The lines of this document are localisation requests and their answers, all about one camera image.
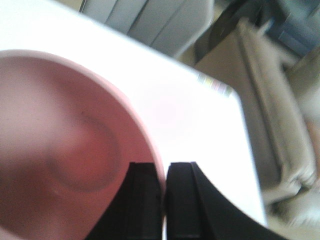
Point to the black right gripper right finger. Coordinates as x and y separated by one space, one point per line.
196 209

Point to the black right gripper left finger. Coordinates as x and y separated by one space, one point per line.
135 213

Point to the pink bowl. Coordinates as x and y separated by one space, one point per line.
67 139

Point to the colour dot sticker strip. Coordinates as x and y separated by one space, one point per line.
215 85

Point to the beige sofa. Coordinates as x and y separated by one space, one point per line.
284 157

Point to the grey right chair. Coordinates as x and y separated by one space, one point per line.
168 26

